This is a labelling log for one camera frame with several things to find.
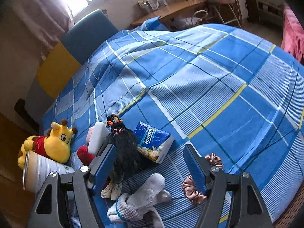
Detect blue plaid bed sheet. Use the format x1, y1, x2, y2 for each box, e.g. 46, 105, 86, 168
43, 17, 304, 228

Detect pink satin scrunchie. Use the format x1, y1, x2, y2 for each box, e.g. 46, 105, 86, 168
182, 174, 212, 204

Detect blue yellow padded headboard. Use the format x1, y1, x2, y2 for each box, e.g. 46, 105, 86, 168
24, 9, 119, 105

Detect red plush item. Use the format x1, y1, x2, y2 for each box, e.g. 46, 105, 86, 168
77, 146, 95, 165

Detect white tin can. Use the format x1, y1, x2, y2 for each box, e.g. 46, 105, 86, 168
22, 150, 76, 194

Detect blue tissue pack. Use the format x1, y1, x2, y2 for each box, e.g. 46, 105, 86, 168
133, 121, 172, 164

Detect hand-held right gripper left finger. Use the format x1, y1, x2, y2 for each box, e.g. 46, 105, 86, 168
28, 144, 117, 228

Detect pink soft item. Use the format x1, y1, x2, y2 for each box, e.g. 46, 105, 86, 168
87, 127, 97, 143

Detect white chair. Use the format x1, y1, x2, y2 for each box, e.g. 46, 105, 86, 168
189, 9, 210, 25

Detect black braided hairpiece with beads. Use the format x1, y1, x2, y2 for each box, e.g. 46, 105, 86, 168
104, 114, 144, 190

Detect clear packets on desk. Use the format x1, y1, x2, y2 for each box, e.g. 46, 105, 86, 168
138, 0, 168, 12

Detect white sock with blue stripe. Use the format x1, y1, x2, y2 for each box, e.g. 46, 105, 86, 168
107, 193, 167, 228

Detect pink cloth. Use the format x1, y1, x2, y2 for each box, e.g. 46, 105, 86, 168
280, 5, 304, 64

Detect wooden desk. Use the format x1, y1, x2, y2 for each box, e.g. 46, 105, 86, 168
130, 0, 206, 28

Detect cream cloth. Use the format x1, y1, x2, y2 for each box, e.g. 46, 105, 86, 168
101, 178, 124, 201

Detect white folding rack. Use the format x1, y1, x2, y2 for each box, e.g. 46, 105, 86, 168
206, 0, 243, 27

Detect white foam block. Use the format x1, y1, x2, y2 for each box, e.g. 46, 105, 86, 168
87, 121, 112, 157

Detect blue plaid pillow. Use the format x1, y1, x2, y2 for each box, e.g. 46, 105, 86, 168
140, 16, 167, 30

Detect yellow Pooh plush toy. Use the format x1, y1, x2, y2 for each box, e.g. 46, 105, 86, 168
17, 119, 78, 170

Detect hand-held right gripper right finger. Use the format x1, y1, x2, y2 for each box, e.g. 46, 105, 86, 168
183, 144, 273, 228

